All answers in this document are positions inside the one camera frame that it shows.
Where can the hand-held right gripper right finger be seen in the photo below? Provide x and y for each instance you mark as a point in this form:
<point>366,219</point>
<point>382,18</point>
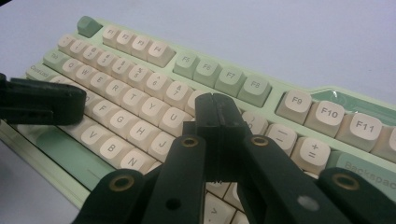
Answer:
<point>264,180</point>

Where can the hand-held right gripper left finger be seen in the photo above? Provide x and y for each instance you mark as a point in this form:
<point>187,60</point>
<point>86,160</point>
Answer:
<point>186,174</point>

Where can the green and pink keyboard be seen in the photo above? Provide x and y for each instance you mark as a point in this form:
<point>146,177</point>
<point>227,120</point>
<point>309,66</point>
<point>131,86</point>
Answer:
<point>137,102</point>

